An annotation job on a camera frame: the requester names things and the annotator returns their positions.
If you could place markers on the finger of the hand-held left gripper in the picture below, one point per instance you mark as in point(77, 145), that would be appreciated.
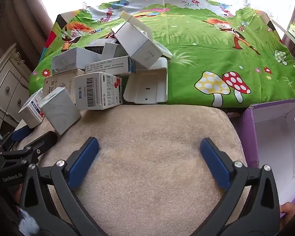
point(45, 140)
point(22, 131)

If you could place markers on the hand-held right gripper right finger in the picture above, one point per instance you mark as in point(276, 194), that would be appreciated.
point(215, 163)

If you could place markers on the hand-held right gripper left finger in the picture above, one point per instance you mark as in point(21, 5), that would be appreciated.
point(84, 162)

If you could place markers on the white carton blue red label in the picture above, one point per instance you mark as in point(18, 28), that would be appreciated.
point(30, 110)

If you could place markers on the silver grey box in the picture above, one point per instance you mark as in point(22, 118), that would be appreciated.
point(60, 110)

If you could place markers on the purple cardboard box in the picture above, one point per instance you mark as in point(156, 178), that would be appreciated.
point(272, 140)

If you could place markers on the white carton with barcode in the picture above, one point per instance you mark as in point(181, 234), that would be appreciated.
point(98, 91)

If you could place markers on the long grey-white carton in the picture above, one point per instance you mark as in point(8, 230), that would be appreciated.
point(71, 59)

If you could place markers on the white carton with teal end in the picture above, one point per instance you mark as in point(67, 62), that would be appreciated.
point(110, 66)

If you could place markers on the white plastic holder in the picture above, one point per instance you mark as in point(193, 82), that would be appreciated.
point(147, 83)

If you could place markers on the black box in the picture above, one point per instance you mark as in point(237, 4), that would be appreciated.
point(94, 48)

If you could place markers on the small grey-white carton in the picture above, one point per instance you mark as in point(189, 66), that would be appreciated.
point(113, 50)

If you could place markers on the large white box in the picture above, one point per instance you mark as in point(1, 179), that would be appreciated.
point(137, 46)

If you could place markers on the white plastic bracket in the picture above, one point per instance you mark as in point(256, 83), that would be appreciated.
point(140, 24)

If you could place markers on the cream carved cabinet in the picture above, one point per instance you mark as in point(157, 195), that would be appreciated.
point(9, 86)

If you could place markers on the beige plush cushion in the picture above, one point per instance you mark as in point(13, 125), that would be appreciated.
point(147, 177)

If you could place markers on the green cartoon printed blanket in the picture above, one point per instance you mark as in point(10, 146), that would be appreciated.
point(199, 44)

